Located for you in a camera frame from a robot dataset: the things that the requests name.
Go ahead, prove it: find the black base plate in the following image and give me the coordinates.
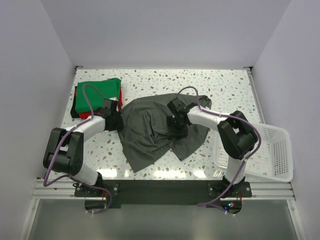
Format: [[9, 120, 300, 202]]
[[73, 180, 253, 214]]

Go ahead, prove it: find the white plastic basket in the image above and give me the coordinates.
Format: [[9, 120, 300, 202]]
[[205, 122, 294, 183]]

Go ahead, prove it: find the folded green t-shirt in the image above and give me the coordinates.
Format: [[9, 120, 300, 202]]
[[75, 78, 121, 114]]

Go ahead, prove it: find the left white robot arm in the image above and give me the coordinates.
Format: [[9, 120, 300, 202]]
[[43, 108, 124, 196]]

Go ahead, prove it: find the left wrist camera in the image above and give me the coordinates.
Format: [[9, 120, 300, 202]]
[[102, 97, 119, 112]]

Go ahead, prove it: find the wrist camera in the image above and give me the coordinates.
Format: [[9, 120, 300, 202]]
[[102, 97, 119, 112], [167, 97, 197, 116]]

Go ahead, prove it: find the folded red t-shirt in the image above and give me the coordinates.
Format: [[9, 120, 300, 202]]
[[74, 86, 123, 120]]

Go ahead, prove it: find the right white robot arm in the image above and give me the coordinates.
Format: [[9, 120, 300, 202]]
[[166, 106, 262, 197]]

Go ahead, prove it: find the grey t-shirt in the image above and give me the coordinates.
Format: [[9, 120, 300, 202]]
[[118, 93, 209, 173]]

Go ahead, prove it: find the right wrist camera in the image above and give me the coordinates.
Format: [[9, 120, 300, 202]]
[[167, 97, 197, 116]]

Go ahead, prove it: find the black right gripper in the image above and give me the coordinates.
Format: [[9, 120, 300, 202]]
[[166, 115, 188, 140]]

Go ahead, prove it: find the folded black t-shirt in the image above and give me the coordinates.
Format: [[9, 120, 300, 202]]
[[70, 93, 80, 119]]

